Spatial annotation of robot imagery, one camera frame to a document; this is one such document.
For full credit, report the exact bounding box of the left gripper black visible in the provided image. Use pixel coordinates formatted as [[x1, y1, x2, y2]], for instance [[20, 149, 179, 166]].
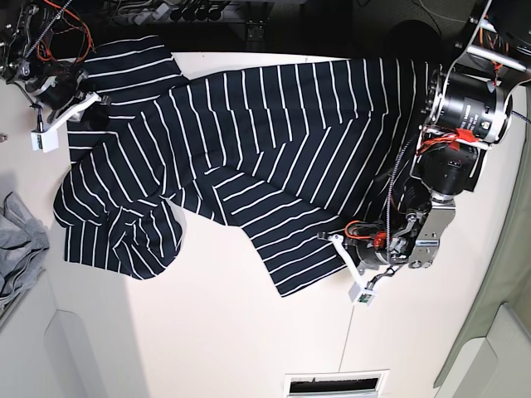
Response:
[[346, 221, 389, 274]]

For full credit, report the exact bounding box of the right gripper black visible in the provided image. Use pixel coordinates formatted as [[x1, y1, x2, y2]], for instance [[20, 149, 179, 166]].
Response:
[[28, 68, 109, 131]]

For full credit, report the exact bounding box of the navy white striped t-shirt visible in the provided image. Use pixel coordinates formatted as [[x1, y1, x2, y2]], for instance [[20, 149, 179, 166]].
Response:
[[53, 36, 434, 296]]

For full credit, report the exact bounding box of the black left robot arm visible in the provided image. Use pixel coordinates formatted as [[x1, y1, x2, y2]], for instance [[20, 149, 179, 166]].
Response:
[[344, 1, 530, 273]]

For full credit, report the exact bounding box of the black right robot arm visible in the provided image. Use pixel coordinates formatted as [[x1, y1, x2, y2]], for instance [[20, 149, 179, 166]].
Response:
[[1, 1, 105, 133]]

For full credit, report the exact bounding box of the white power strip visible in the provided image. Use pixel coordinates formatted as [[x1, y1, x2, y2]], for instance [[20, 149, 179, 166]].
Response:
[[117, 2, 172, 26]]

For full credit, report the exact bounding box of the grey crumpled cloth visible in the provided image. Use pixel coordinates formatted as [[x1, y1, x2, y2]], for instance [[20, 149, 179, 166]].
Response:
[[1, 192, 50, 312]]

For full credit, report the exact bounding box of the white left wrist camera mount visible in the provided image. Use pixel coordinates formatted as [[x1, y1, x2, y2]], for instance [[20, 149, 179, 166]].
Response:
[[317, 232, 377, 307]]

